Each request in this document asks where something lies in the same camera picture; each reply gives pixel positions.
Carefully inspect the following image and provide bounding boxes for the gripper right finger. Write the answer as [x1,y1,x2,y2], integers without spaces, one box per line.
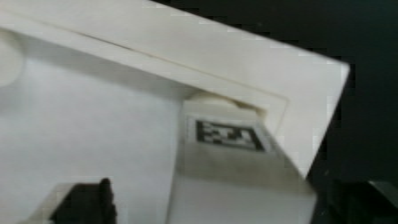
[313,179,398,224]

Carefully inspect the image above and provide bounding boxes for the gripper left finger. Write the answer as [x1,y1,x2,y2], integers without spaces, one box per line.
[23,177,119,224]

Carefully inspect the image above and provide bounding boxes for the white table leg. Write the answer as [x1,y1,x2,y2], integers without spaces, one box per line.
[167,92,316,224]

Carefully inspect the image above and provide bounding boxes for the white square table top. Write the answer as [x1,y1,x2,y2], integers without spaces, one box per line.
[0,9,289,224]

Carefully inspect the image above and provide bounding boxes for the white U-shaped obstacle fence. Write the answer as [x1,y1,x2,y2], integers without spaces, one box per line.
[0,0,350,173]

